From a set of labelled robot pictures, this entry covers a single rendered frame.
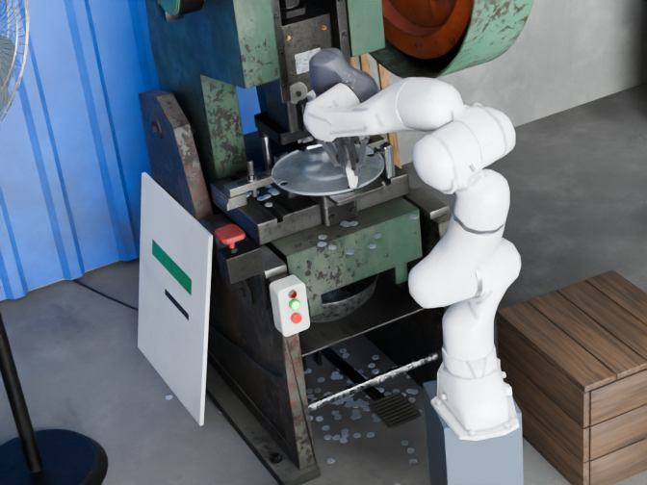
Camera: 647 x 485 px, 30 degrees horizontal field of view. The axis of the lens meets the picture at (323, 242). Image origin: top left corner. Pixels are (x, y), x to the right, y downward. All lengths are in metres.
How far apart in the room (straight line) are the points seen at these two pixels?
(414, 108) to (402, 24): 0.89
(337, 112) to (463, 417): 0.72
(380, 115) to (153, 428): 1.44
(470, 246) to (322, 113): 0.45
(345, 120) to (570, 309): 0.99
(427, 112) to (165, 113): 1.13
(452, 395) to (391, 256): 0.59
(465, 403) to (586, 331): 0.62
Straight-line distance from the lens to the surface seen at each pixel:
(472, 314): 2.63
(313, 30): 3.01
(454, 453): 2.76
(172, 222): 3.50
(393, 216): 3.13
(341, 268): 3.11
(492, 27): 2.95
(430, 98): 2.39
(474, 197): 2.37
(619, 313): 3.26
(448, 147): 2.34
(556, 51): 5.14
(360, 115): 2.52
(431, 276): 2.53
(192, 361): 3.52
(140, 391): 3.75
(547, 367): 3.12
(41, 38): 4.05
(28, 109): 4.09
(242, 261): 2.93
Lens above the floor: 2.15
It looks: 29 degrees down
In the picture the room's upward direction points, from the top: 7 degrees counter-clockwise
